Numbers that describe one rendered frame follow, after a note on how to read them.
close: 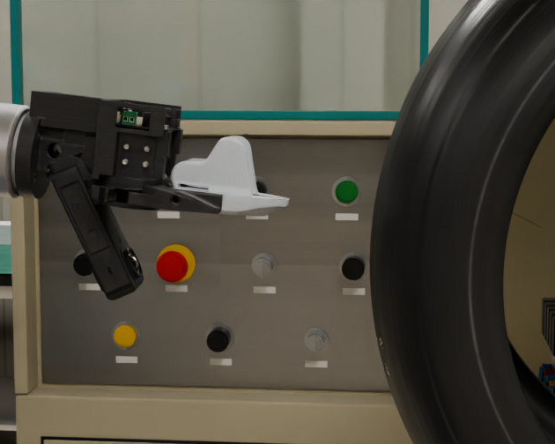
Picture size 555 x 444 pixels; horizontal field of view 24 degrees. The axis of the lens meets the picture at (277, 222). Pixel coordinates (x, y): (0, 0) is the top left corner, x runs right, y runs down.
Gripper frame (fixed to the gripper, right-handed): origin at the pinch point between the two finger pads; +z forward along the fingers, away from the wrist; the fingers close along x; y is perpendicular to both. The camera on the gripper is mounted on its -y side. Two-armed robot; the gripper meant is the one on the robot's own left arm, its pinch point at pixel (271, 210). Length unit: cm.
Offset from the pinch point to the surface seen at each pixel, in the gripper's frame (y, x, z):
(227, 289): -19, 69, -11
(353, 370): -28, 69, 7
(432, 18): 36, 378, 14
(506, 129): 8.8, -12.6, 16.4
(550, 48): 14.5, -12.5, 18.5
